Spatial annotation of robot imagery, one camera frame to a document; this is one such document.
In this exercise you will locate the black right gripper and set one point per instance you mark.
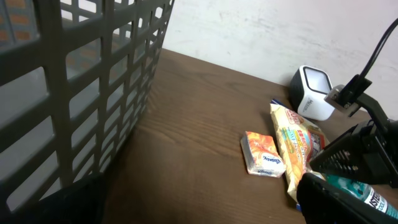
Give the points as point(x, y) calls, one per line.
point(366, 152)

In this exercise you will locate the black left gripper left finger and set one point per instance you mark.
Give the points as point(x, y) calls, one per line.
point(82, 202)

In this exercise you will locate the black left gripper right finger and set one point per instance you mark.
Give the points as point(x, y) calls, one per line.
point(320, 202)

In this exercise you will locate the teal mouthwash bottle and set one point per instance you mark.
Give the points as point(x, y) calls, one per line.
point(364, 193)

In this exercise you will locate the yellow snack bag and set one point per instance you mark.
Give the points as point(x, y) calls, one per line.
point(299, 141)

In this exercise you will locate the small orange snack packet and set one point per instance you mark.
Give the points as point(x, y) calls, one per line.
point(261, 156)

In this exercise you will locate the white barcode scanner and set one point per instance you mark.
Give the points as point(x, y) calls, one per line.
point(307, 90)

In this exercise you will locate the grey plastic shopping basket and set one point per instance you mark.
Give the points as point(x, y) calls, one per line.
point(75, 77)

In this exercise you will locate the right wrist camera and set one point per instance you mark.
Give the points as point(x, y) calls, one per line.
point(343, 97)

